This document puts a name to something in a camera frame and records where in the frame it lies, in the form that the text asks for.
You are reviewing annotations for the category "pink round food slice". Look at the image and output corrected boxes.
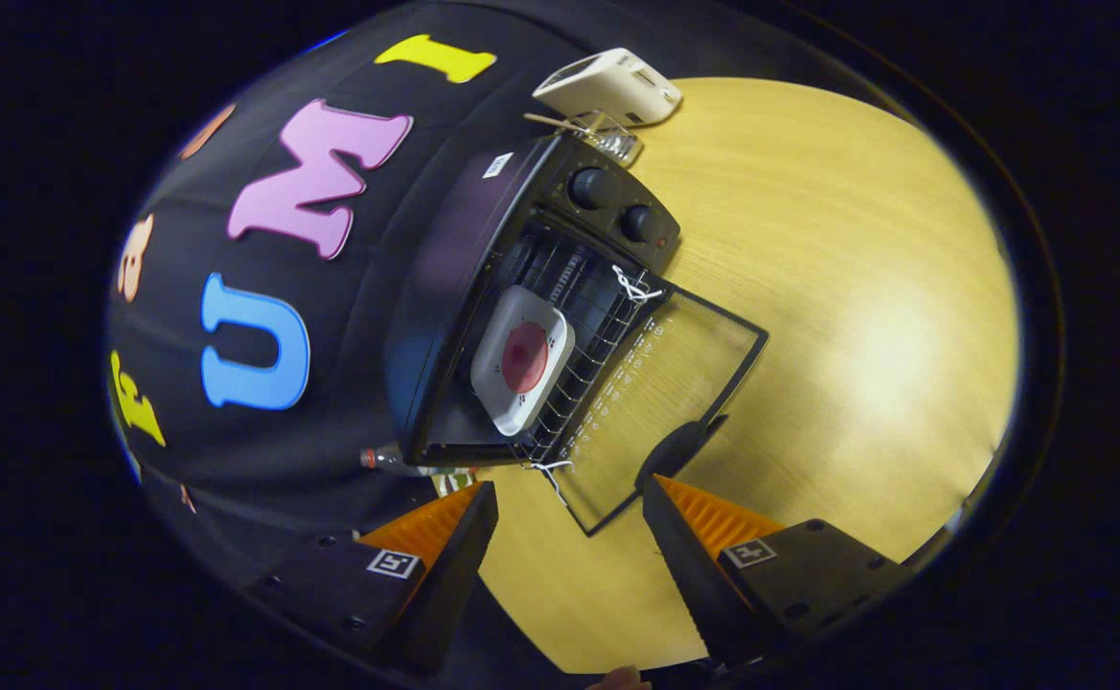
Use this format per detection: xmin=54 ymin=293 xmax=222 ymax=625
xmin=502 ymin=321 xmax=551 ymax=396

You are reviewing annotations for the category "white square plate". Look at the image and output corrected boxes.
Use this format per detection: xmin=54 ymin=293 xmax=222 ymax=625
xmin=470 ymin=285 xmax=577 ymax=437

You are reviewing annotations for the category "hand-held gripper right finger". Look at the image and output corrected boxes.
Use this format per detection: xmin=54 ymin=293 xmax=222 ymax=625
xmin=641 ymin=474 xmax=910 ymax=667

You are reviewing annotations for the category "white string tie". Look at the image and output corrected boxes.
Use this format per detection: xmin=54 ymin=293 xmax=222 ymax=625
xmin=611 ymin=265 xmax=665 ymax=305
xmin=525 ymin=459 xmax=576 ymax=506

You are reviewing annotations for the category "black toaster oven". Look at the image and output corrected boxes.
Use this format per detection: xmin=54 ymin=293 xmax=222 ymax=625
xmin=385 ymin=132 xmax=769 ymax=538

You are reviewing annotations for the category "clear square holder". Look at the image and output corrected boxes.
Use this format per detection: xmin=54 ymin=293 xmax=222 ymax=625
xmin=574 ymin=108 xmax=644 ymax=166

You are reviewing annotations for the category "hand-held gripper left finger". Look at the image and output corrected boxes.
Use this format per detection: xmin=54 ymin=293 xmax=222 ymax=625
xmin=248 ymin=481 xmax=500 ymax=672

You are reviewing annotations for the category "white bread toaster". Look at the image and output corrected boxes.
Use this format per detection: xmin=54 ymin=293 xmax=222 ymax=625
xmin=533 ymin=48 xmax=683 ymax=127

